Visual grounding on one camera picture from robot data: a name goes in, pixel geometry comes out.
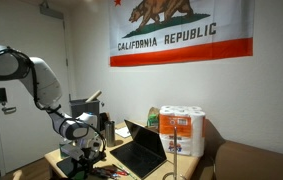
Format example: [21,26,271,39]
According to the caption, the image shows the grey door closer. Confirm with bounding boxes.
[39,1,65,20]

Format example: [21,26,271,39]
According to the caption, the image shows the stainless steel tumbler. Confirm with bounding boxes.
[104,120,116,148]

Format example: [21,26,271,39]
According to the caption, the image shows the dark grey plastic bin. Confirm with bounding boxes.
[69,98,101,119]

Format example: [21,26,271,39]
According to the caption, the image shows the California Republic flag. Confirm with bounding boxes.
[108,0,256,68]

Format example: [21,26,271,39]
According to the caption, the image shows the white paper sheet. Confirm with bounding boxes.
[114,125,132,139]

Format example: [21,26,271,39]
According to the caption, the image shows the black door keypad lock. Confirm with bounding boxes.
[0,87,8,104]

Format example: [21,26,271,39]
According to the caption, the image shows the red pen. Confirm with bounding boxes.
[105,166,129,177]

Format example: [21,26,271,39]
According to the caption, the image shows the metal paper towel holder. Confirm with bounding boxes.
[162,125,188,180]

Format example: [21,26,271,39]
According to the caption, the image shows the dark green tablet cover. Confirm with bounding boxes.
[56,156,82,180]

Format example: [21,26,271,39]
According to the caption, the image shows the brown paper bag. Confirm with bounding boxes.
[146,106,161,117]

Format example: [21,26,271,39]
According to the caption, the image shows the silver door handle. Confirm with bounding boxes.
[1,106,17,115]

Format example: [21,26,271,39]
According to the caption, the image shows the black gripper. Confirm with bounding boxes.
[78,145,107,180]

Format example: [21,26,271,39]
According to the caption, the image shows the green blue spray bottle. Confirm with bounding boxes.
[147,113,160,129]

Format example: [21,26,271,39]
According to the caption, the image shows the orange paper towel pack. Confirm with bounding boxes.
[158,105,207,158]

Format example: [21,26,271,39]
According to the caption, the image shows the black laptop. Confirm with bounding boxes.
[109,119,168,180]

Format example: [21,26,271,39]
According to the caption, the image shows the brown cardboard tube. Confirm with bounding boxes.
[85,89,103,103]

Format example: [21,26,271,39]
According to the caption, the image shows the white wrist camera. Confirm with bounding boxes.
[60,143,86,162]

